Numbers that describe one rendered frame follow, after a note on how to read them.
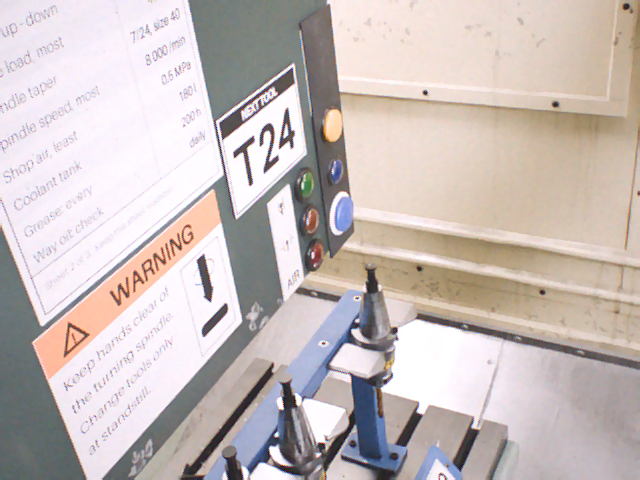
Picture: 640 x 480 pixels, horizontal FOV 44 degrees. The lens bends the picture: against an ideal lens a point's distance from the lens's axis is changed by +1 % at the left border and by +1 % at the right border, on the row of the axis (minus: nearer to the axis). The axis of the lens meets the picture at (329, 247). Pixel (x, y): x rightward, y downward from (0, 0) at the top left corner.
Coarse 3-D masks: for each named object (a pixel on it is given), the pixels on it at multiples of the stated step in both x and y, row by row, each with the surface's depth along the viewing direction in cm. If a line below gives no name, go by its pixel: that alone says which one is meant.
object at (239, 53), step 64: (192, 0) 45; (256, 0) 50; (320, 0) 58; (256, 64) 52; (320, 192) 63; (0, 256) 36; (128, 256) 44; (256, 256) 56; (0, 320) 37; (256, 320) 57; (0, 384) 37; (192, 384) 51; (0, 448) 38; (64, 448) 42
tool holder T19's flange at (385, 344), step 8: (392, 320) 108; (392, 328) 107; (352, 336) 106; (360, 336) 105; (392, 336) 105; (360, 344) 105; (368, 344) 104; (376, 344) 104; (384, 344) 104; (392, 344) 106; (384, 352) 105; (392, 352) 106
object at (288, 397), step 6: (282, 378) 85; (288, 378) 85; (282, 384) 85; (288, 384) 85; (282, 390) 86; (288, 390) 86; (294, 390) 86; (282, 396) 86; (288, 396) 86; (294, 396) 86; (282, 402) 86; (288, 402) 86; (294, 402) 86
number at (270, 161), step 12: (288, 96) 56; (276, 108) 54; (288, 108) 56; (264, 120) 53; (276, 120) 55; (288, 120) 56; (264, 132) 54; (276, 132) 55; (288, 132) 56; (264, 144) 54; (276, 144) 55; (288, 144) 57; (264, 156) 54; (276, 156) 56; (288, 156) 57; (264, 168) 54; (276, 168) 56; (264, 180) 55
